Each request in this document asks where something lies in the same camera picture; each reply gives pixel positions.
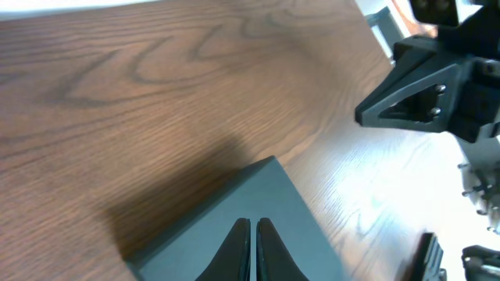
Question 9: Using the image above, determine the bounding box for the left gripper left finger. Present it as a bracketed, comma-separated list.
[196, 218, 251, 281]

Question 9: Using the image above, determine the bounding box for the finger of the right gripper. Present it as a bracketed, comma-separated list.
[355, 36, 469, 133]

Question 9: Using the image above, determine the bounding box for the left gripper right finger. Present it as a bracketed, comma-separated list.
[256, 218, 309, 281]

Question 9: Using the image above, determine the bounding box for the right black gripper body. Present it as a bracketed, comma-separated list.
[412, 0, 499, 143]

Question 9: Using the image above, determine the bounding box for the black gift box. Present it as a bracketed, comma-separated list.
[126, 156, 348, 280]

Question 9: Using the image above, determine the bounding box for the grey chair in background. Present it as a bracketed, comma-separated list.
[365, 6, 404, 61]

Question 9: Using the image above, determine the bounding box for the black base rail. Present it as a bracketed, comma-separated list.
[405, 232, 500, 281]

